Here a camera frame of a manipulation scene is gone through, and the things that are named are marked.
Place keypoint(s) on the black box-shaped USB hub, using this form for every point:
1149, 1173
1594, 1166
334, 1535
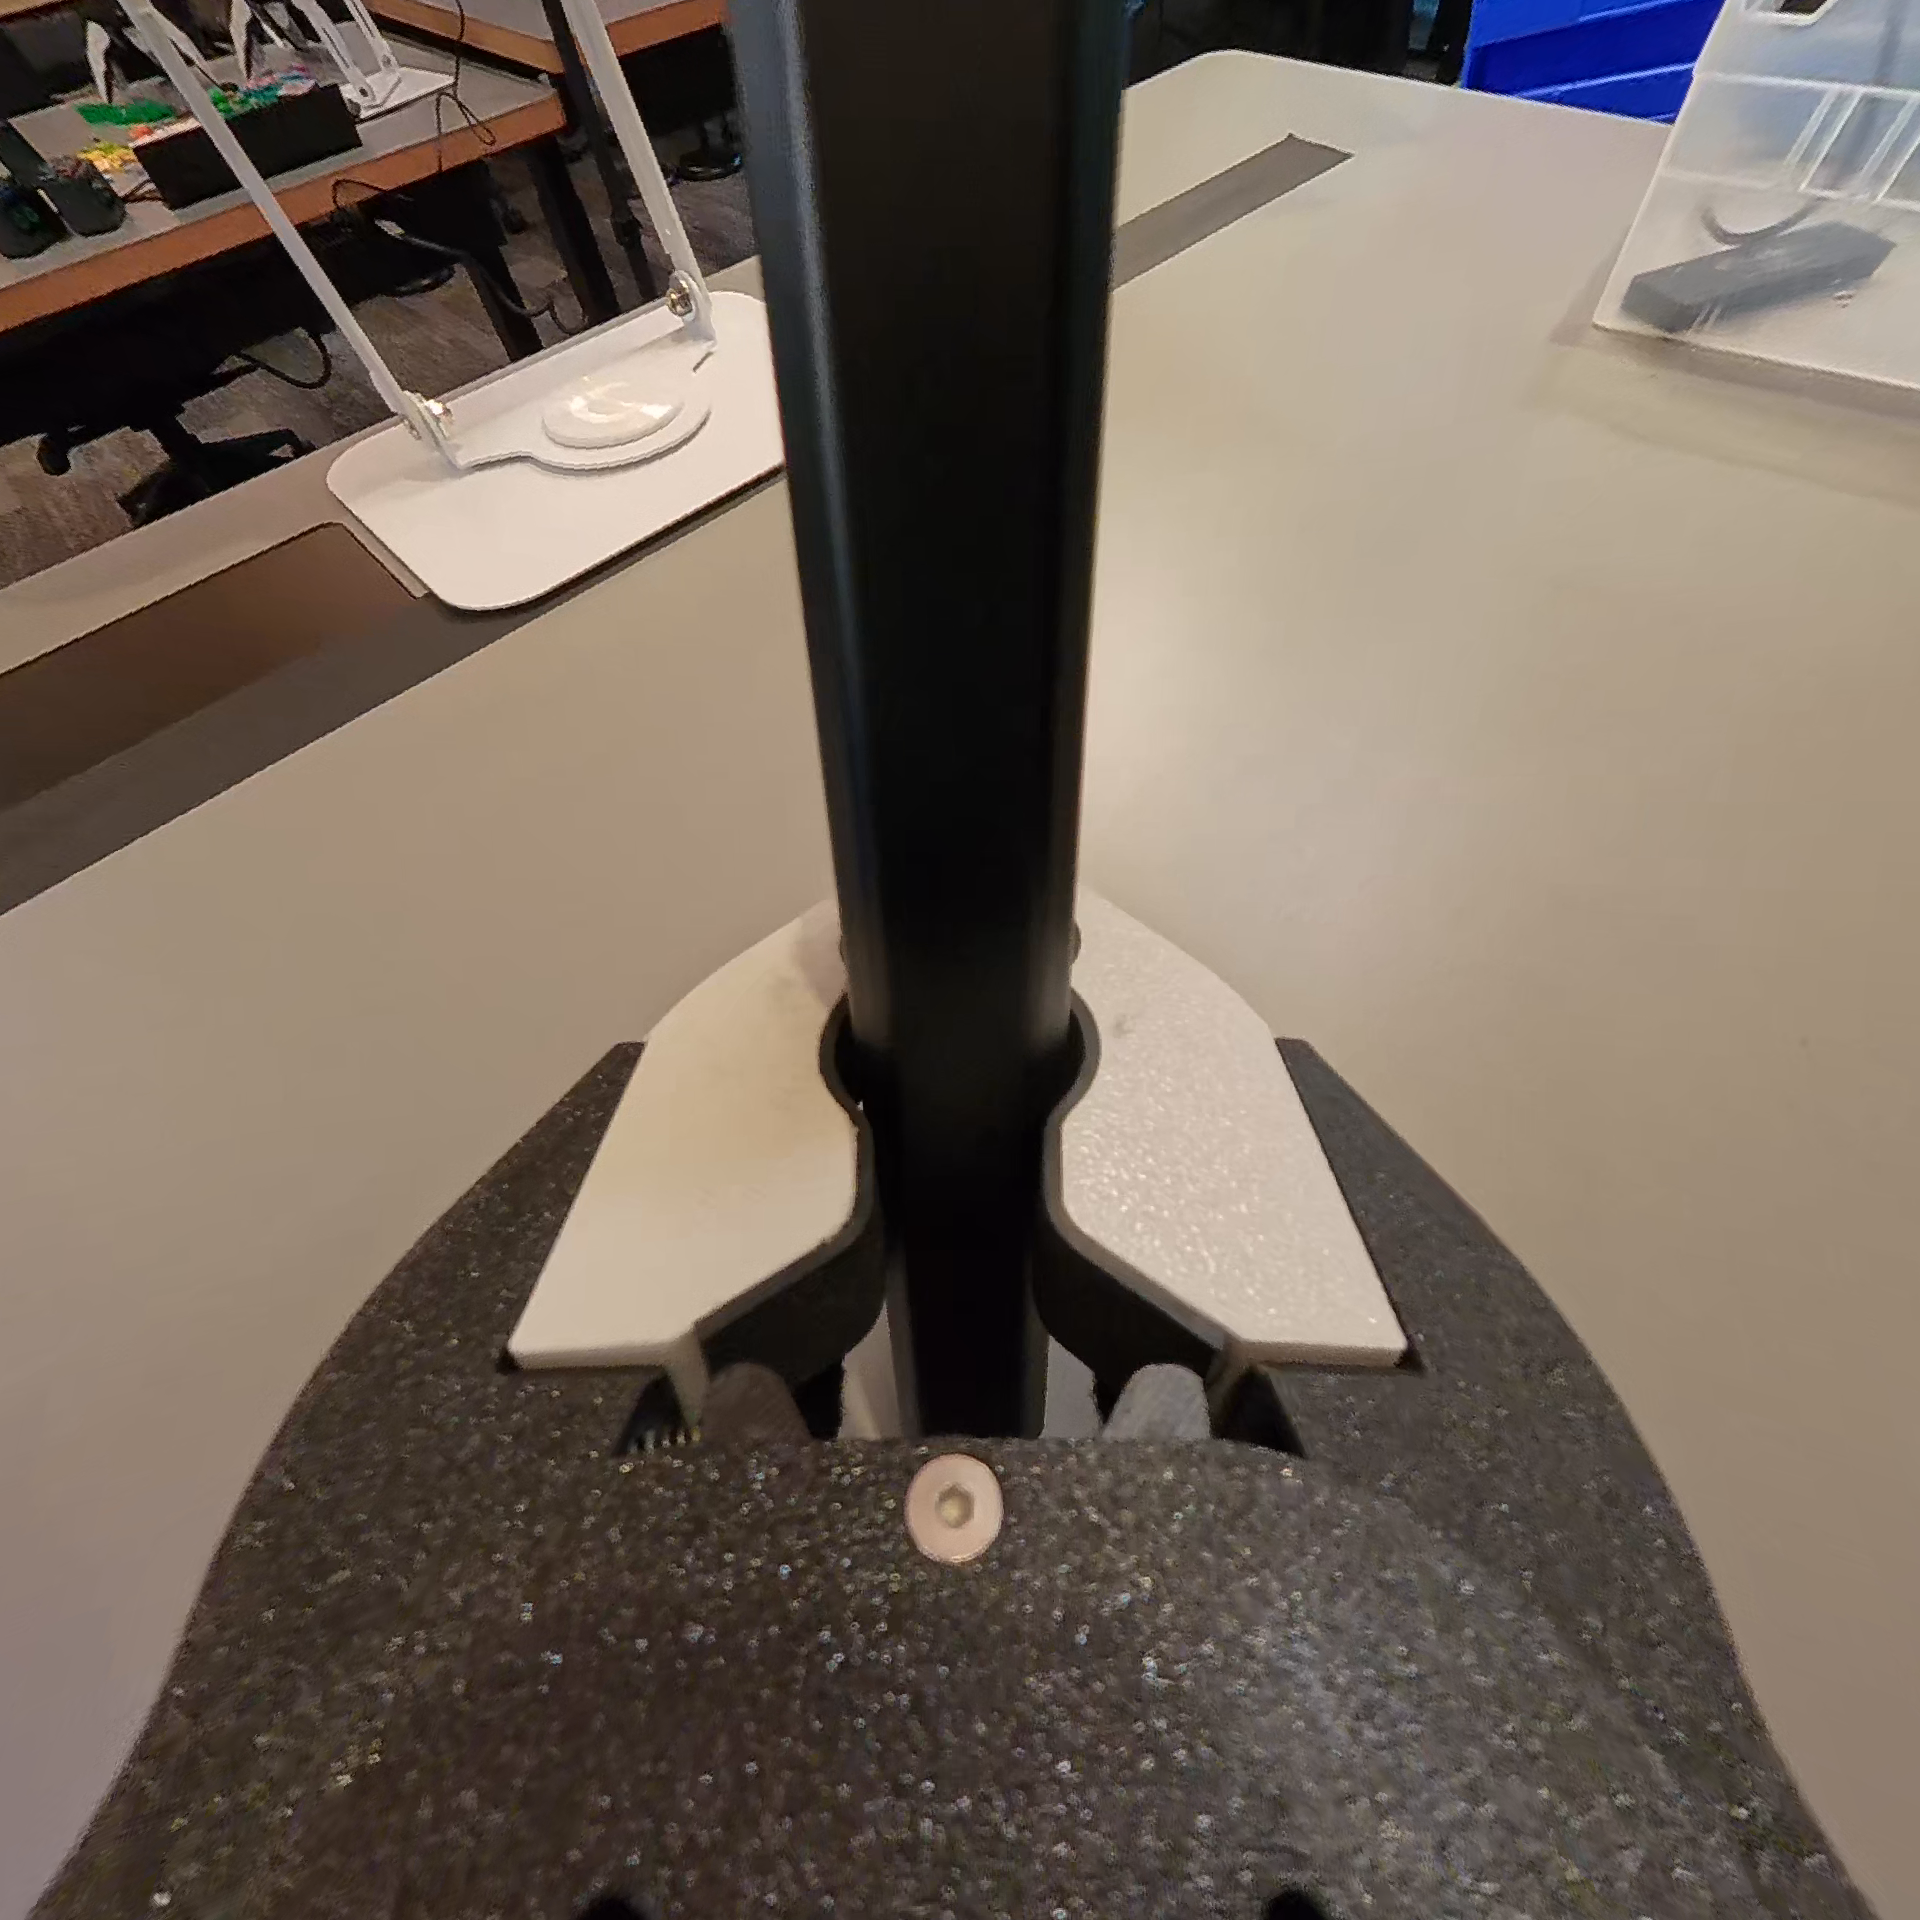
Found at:
945, 523

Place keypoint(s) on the slim grey USB hub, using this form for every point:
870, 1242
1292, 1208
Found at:
1757, 277

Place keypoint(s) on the grey desk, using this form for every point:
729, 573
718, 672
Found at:
1425, 751

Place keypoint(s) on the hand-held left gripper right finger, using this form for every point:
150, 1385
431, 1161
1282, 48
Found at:
1214, 1184

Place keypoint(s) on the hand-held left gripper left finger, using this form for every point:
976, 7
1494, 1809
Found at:
720, 1184

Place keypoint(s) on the black green device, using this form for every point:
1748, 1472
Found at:
61, 211

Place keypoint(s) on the nested blue bin stack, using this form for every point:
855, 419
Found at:
1590, 53

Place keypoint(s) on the clear plastic storage box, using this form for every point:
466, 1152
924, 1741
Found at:
1861, 346

